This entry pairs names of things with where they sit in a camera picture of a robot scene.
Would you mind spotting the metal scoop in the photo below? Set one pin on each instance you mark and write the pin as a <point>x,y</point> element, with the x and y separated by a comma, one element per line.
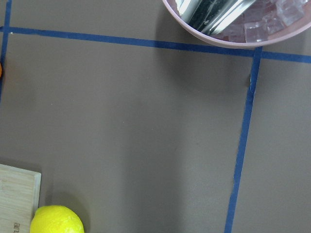
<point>211,16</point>

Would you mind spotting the pink bowl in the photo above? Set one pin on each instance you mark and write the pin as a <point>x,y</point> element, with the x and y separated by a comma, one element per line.
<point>266,22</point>

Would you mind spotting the right yellow lemon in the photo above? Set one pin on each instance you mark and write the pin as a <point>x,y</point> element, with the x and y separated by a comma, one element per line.
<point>56,219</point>

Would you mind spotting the bamboo cutting board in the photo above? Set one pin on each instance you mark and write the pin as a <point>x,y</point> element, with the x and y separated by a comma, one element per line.
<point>19,197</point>

